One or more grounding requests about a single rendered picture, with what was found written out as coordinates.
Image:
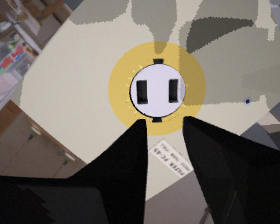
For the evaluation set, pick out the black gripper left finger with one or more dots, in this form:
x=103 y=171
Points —
x=109 y=190

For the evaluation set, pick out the white round filter cartridge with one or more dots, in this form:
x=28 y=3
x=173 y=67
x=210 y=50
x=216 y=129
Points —
x=157 y=90

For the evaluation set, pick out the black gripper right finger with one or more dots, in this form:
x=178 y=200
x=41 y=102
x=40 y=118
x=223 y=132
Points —
x=240 y=178

